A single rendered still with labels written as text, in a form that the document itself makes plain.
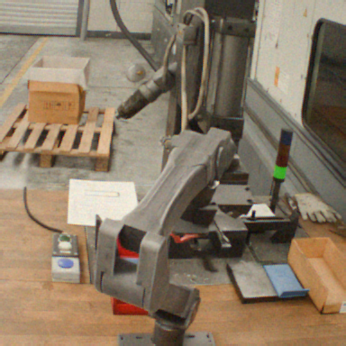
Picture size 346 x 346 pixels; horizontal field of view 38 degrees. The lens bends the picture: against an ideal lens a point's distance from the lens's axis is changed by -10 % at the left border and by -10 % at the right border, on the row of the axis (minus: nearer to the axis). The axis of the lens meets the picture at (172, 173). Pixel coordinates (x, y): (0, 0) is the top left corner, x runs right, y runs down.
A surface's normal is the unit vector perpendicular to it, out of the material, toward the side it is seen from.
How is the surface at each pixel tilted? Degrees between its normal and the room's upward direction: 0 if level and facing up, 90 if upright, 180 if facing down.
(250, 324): 0
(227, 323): 0
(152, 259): 84
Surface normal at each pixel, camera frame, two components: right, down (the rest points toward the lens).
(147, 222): -0.03, -0.76
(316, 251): 0.18, 0.40
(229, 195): 0.20, -0.58
